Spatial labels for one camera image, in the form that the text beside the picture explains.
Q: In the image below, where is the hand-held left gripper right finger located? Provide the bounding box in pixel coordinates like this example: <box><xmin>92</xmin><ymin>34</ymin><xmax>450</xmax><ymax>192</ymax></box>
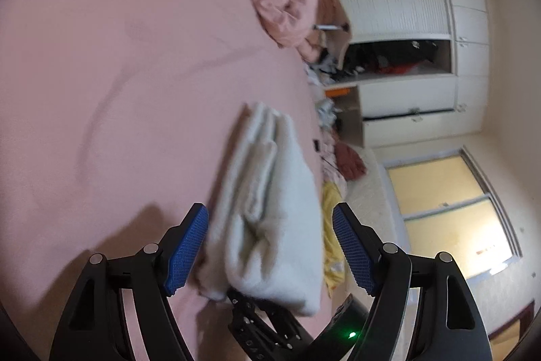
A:
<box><xmin>310</xmin><ymin>202</ymin><xmax>494</xmax><ymax>361</ymax></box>

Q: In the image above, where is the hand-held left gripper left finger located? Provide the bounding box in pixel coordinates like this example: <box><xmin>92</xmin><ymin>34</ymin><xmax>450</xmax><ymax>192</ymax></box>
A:
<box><xmin>49</xmin><ymin>203</ymin><xmax>210</xmax><ymax>361</ymax></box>

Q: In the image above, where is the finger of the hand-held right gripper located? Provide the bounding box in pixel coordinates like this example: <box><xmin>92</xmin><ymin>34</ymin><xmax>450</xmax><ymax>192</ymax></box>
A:
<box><xmin>259</xmin><ymin>299</ymin><xmax>315</xmax><ymax>350</ymax></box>
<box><xmin>227</xmin><ymin>288</ymin><xmax>273</xmax><ymax>361</ymax></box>

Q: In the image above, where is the white knit cardigan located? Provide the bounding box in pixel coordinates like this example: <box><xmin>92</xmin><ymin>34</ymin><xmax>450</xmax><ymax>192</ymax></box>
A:
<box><xmin>195</xmin><ymin>102</ymin><xmax>326</xmax><ymax>318</ymax></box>

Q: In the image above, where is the yellow blanket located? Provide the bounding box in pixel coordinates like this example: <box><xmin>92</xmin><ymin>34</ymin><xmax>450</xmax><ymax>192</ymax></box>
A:
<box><xmin>321</xmin><ymin>181</ymin><xmax>352</xmax><ymax>299</ymax></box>

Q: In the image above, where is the white quilted headboard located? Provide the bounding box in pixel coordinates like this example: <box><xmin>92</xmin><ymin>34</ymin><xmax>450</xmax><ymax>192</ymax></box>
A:
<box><xmin>342</xmin><ymin>145</ymin><xmax>413</xmax><ymax>260</ymax></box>

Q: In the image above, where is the dark red cloth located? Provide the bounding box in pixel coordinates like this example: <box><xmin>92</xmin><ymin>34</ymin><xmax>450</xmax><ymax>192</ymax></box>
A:
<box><xmin>334</xmin><ymin>143</ymin><xmax>367</xmax><ymax>181</ymax></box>

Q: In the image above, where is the yellow window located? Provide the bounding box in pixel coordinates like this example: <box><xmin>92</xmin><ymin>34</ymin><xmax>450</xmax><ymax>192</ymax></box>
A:
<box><xmin>382</xmin><ymin>147</ymin><xmax>525</xmax><ymax>286</ymax></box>

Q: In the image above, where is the pile of small bedside clutter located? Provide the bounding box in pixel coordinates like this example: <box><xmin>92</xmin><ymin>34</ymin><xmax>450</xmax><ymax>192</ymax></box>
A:
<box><xmin>304</xmin><ymin>61</ymin><xmax>339</xmax><ymax>135</ymax></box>

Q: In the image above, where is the pink bed sheet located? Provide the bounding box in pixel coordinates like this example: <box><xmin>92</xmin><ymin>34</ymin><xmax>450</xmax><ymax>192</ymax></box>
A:
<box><xmin>0</xmin><ymin>0</ymin><xmax>335</xmax><ymax>361</ymax></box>

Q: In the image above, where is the white wardrobe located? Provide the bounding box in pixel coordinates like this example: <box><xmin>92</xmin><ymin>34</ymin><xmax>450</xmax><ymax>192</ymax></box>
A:
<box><xmin>304</xmin><ymin>0</ymin><xmax>496</xmax><ymax>149</ymax></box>

